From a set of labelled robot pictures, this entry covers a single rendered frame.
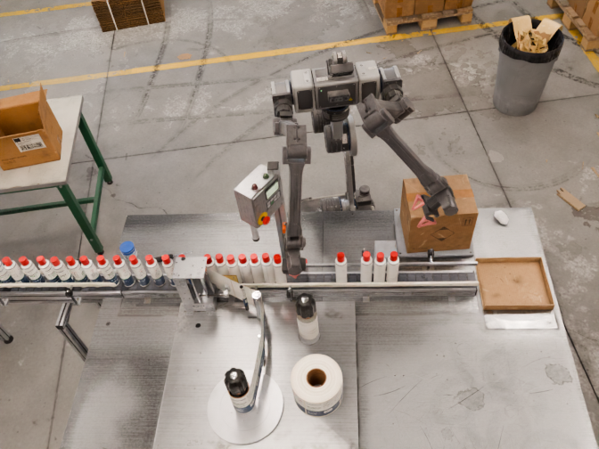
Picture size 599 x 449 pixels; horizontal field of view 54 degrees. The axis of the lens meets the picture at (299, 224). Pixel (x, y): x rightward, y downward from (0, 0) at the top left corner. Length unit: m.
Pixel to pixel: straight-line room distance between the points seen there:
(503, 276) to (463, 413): 0.70
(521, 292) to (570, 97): 2.69
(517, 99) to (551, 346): 2.53
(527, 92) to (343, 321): 2.75
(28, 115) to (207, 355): 2.02
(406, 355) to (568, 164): 2.49
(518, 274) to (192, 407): 1.57
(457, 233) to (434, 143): 1.91
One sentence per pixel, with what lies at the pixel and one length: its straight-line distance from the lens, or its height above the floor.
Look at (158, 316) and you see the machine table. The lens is 2.81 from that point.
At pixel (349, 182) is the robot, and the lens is 3.57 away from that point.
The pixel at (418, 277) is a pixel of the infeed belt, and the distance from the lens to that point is 2.74.
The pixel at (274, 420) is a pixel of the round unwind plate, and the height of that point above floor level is 0.89.
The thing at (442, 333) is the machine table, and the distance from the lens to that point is 2.66.
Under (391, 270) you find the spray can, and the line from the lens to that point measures 2.61.
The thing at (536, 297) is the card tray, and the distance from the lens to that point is 2.84.
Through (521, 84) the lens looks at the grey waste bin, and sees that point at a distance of 4.75.
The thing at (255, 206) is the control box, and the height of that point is 1.43.
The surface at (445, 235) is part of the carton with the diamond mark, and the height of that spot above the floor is 0.97.
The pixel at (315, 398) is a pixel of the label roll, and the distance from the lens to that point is 2.30.
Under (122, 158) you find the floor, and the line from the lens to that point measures 4.85.
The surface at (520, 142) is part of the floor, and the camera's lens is 4.75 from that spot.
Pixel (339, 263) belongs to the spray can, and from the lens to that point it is 2.57.
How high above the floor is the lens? 3.15
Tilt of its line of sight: 51 degrees down
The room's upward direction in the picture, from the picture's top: 7 degrees counter-clockwise
